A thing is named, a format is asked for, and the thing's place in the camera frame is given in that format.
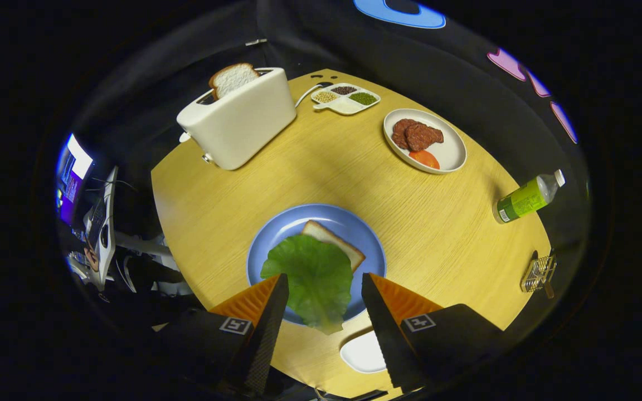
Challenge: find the orange tomato slice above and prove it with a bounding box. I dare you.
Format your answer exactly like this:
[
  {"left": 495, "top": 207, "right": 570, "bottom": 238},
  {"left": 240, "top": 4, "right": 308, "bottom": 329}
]
[{"left": 408, "top": 149, "right": 440, "bottom": 170}]

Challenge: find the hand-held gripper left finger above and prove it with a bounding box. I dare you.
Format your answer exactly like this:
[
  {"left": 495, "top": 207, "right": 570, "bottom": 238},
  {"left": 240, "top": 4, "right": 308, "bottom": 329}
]
[{"left": 154, "top": 273, "right": 290, "bottom": 395}]

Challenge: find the metal wire basket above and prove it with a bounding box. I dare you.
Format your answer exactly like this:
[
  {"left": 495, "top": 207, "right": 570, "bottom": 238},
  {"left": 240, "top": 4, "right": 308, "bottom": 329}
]
[{"left": 520, "top": 251, "right": 557, "bottom": 293}]

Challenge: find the wooden handled utensil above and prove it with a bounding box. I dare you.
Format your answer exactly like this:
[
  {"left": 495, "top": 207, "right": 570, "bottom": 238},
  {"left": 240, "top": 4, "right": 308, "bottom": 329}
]
[{"left": 530, "top": 250, "right": 556, "bottom": 300}]

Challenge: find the brown meat patty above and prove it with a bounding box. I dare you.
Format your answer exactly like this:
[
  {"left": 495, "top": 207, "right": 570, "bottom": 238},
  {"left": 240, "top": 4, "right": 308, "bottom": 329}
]
[
  {"left": 392, "top": 119, "right": 419, "bottom": 150},
  {"left": 405, "top": 123, "right": 444, "bottom": 152}
]

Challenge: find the white bread slice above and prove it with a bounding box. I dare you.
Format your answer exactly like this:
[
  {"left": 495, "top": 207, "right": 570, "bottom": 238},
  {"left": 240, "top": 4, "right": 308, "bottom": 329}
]
[{"left": 301, "top": 220, "right": 366, "bottom": 272}]

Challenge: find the white divided bean tray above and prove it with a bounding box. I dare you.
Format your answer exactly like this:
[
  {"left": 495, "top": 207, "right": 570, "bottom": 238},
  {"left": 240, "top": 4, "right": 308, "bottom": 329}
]
[{"left": 311, "top": 83, "right": 381, "bottom": 116}]

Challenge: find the white plate with meat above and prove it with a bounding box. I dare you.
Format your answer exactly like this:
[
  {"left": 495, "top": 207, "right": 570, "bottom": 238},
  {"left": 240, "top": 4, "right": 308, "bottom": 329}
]
[{"left": 383, "top": 108, "right": 468, "bottom": 175}]

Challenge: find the blue plate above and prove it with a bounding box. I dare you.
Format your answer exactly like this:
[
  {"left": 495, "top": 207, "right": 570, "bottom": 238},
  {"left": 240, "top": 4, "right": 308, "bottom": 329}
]
[{"left": 246, "top": 203, "right": 387, "bottom": 326}]

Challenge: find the green label water bottle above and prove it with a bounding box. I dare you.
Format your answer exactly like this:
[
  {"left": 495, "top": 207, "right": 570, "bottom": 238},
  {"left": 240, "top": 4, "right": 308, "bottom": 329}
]
[{"left": 493, "top": 169, "right": 566, "bottom": 224}]

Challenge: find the lit computer screen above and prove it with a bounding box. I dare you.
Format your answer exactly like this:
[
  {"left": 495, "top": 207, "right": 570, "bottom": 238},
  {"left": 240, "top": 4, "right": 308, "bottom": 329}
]
[{"left": 56, "top": 134, "right": 94, "bottom": 226}]

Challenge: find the green lettuce leaf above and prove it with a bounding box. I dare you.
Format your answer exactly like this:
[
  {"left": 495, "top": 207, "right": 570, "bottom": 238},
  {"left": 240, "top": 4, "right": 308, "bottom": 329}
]
[{"left": 260, "top": 234, "right": 353, "bottom": 336}]

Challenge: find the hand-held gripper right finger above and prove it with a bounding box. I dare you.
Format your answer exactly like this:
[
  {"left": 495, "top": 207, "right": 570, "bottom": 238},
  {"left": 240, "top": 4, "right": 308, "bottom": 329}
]
[{"left": 361, "top": 273, "right": 511, "bottom": 390}]

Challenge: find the toasted bread slice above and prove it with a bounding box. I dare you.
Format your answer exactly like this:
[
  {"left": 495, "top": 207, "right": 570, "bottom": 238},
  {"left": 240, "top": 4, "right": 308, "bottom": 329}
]
[{"left": 208, "top": 62, "right": 260, "bottom": 101}]

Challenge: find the small empty white plate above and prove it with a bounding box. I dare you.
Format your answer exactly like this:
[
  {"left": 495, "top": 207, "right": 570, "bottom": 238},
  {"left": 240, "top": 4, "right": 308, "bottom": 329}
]
[{"left": 339, "top": 330, "right": 388, "bottom": 374}]

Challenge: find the white toaster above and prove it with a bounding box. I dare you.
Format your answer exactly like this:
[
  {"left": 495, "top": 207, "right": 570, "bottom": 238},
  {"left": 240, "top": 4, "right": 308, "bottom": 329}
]
[{"left": 176, "top": 67, "right": 298, "bottom": 171}]

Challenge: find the white toaster cable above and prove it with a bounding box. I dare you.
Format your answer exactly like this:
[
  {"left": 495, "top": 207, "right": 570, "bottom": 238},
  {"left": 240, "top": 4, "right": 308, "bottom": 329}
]
[{"left": 294, "top": 82, "right": 334, "bottom": 108}]

